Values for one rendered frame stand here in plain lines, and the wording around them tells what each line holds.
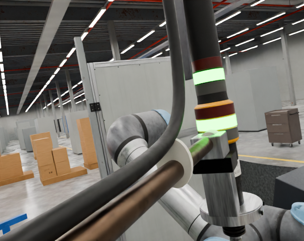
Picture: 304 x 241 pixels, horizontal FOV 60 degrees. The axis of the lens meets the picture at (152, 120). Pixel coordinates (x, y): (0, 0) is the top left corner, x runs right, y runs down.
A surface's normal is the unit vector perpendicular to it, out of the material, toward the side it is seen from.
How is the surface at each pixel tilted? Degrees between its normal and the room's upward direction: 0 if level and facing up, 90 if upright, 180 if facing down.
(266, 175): 90
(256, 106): 90
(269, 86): 90
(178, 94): 64
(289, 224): 44
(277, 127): 90
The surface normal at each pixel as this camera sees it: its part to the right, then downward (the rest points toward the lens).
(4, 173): 0.50, -0.04
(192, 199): 0.03, -0.78
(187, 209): -0.40, -0.46
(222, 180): -0.44, 0.13
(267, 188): -0.87, 0.18
